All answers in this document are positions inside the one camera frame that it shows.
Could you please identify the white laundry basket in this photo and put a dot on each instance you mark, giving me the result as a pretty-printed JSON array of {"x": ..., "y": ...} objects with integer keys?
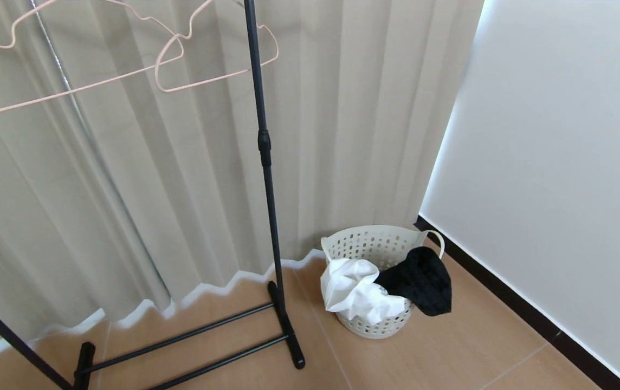
[{"x": 364, "y": 241}]

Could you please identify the pink clothes hanger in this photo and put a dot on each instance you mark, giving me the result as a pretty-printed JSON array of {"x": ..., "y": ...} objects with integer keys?
[
  {"x": 218, "y": 75},
  {"x": 71, "y": 88}
]

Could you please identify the white printed T-shirt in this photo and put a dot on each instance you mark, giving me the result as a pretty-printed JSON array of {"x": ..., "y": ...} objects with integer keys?
[{"x": 353, "y": 292}]

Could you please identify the black clothes rack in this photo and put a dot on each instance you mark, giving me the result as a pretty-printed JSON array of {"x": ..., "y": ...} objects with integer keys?
[{"x": 264, "y": 151}]

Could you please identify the black garment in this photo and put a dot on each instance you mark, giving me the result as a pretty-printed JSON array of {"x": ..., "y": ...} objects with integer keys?
[{"x": 421, "y": 281}]

